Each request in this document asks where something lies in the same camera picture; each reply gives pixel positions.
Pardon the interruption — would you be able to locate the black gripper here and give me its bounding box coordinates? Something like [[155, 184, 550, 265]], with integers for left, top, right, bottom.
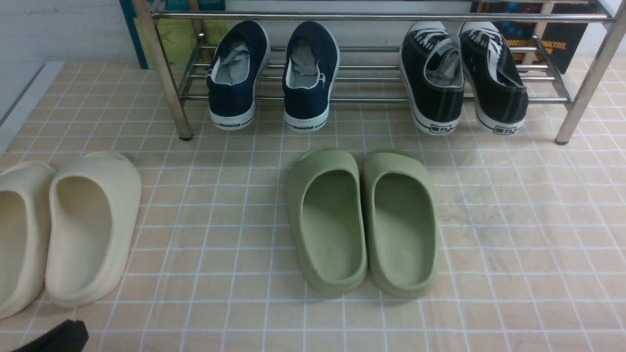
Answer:
[[15, 319, 89, 352]]

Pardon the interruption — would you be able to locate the navy slip-on shoe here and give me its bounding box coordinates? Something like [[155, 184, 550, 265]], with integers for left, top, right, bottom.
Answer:
[[282, 22, 340, 132], [206, 21, 270, 130]]

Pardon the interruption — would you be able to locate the silver metal shoe rack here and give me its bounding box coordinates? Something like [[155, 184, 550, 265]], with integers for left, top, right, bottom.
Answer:
[[132, 0, 625, 146]]

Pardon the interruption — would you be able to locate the cream foam slipper right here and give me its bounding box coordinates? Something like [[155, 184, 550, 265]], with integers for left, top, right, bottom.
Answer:
[[45, 151, 142, 307]]

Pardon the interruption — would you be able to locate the cream foam slipper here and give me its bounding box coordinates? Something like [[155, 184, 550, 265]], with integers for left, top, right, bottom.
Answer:
[[45, 151, 142, 307], [0, 161, 56, 319]]

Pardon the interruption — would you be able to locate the cream foam slipper left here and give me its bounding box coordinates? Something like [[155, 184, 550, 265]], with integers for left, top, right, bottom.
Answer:
[[0, 161, 56, 319]]

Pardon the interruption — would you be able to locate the green foam slipper left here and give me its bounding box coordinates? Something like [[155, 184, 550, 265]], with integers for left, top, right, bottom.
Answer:
[[286, 147, 368, 295]]

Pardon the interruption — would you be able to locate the green foam slipper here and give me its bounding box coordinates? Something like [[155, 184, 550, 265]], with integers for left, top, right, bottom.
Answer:
[[361, 149, 440, 299], [286, 147, 368, 295]]

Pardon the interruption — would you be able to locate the blue and yellow poster board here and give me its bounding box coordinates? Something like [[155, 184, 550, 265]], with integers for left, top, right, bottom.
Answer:
[[119, 0, 229, 70]]

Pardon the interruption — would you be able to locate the green foam slipper right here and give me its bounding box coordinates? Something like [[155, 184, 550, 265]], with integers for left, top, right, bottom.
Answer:
[[361, 149, 440, 299]]

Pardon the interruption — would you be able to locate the black canvas sneaker left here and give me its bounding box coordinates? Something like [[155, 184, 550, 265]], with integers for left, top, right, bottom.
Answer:
[[399, 22, 465, 134]]

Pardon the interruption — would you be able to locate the black canvas sneaker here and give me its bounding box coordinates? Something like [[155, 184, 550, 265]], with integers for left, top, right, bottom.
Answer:
[[458, 22, 529, 136], [399, 22, 465, 134]]

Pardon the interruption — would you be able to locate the black canvas sneaker right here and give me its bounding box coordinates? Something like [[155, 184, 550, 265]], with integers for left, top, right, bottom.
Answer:
[[458, 22, 529, 136]]

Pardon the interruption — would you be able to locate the black poster with orange text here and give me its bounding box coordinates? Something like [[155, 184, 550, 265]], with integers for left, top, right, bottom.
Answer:
[[471, 2, 597, 74]]

